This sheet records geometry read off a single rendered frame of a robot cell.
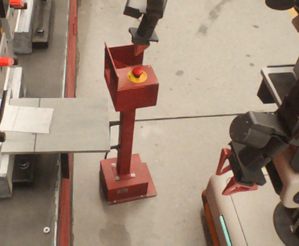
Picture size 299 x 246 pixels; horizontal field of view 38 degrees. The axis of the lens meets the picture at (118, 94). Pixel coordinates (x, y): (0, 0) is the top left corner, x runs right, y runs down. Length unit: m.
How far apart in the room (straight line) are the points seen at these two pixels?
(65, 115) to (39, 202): 0.23
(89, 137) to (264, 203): 1.04
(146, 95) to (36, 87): 0.41
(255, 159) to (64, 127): 0.47
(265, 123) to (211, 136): 1.58
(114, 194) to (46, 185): 0.95
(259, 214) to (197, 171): 0.50
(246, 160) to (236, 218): 0.91
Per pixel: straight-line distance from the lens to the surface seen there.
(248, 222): 1.88
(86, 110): 1.15
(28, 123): 1.13
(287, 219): 1.95
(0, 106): 1.20
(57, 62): 1.48
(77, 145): 1.08
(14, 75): 1.32
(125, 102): 1.58
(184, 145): 2.39
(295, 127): 0.90
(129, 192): 2.11
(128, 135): 1.85
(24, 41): 1.50
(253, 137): 0.90
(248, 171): 0.99
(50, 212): 1.13
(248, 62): 2.98
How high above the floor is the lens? 1.85
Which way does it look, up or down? 45 degrees down
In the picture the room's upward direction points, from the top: 3 degrees clockwise
